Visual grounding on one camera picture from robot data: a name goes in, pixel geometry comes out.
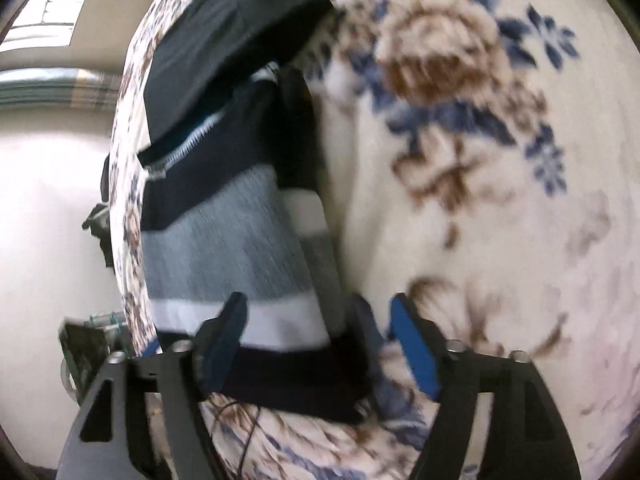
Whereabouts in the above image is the black folded garment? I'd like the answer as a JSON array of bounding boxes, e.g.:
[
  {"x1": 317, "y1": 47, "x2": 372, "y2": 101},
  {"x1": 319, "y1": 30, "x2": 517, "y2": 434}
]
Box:
[{"x1": 144, "y1": 0, "x2": 333, "y2": 144}]

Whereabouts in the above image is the navy striped knit sweater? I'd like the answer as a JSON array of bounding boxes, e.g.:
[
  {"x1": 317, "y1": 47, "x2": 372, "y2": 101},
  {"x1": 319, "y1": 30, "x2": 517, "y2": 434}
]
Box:
[{"x1": 141, "y1": 66, "x2": 372, "y2": 424}]

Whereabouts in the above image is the black device on floor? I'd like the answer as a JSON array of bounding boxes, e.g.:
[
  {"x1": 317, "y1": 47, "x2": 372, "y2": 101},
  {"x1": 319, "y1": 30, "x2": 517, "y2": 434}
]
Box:
[{"x1": 58, "y1": 312, "x2": 134, "y2": 405}]

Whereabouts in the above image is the green plaid curtain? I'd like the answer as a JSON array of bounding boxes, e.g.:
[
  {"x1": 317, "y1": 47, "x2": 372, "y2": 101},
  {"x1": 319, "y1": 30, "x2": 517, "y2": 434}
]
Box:
[{"x1": 0, "y1": 67, "x2": 122, "y2": 110}]

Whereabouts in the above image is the floral cream bed blanket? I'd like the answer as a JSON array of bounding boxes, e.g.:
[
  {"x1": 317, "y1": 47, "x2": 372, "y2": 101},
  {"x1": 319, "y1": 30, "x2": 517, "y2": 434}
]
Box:
[{"x1": 106, "y1": 0, "x2": 640, "y2": 480}]

